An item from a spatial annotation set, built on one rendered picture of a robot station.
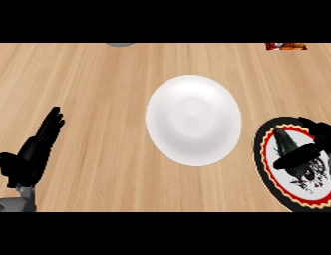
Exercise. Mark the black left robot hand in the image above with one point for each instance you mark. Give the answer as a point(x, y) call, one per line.
point(32, 156)

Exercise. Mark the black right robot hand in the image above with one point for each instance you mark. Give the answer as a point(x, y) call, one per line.
point(315, 151)

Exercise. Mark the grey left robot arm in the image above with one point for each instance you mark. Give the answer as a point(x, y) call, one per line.
point(16, 202)

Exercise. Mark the black red patterned plate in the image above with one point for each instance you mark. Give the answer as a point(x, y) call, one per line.
point(289, 186)

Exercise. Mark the white plate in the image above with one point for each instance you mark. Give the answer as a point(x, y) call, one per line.
point(193, 120)

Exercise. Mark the red orange object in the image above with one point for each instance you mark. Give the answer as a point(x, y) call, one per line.
point(285, 46)

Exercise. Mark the grey round object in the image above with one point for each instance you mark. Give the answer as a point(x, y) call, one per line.
point(119, 44)

